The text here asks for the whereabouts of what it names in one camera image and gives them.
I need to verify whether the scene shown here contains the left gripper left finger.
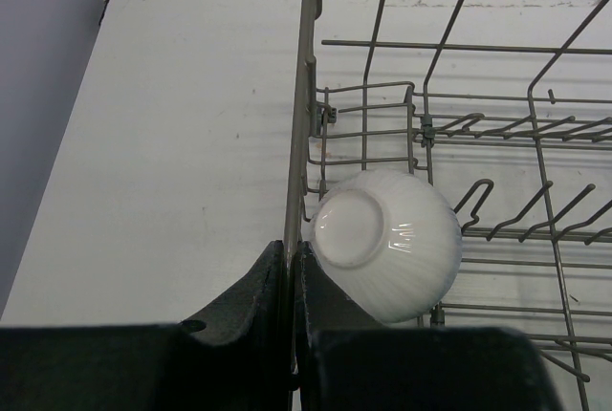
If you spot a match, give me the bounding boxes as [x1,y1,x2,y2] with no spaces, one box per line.
[1,241,289,410]

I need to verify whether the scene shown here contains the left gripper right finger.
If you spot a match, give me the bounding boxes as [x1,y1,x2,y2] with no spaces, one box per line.
[294,242,562,410]

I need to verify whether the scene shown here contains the white ribbed ceramic bowl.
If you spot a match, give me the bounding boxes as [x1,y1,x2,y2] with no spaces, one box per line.
[308,169,462,326]

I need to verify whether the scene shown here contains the grey wire dish rack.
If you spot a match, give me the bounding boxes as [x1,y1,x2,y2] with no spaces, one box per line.
[281,0,611,410]

